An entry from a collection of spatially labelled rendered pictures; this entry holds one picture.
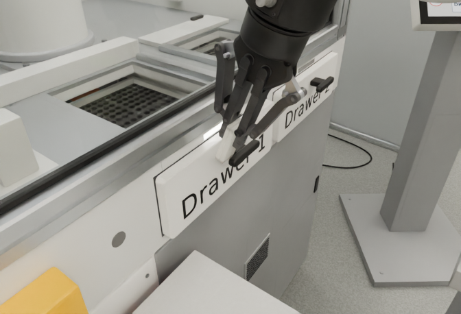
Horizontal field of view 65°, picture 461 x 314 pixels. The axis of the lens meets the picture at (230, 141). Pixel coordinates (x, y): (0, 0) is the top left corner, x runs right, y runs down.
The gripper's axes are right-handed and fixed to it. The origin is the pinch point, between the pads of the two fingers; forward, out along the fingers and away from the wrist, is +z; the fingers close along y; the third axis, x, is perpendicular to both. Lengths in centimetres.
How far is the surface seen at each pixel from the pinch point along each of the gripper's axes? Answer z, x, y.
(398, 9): 20, 168, -9
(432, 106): 21, 94, 27
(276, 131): 9.8, 19.9, 0.5
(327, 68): 4.0, 42.8, -1.2
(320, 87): 2.5, 31.1, 1.8
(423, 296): 76, 72, 67
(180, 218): 9.5, -9.4, 0.9
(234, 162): 2.5, -0.6, 2.1
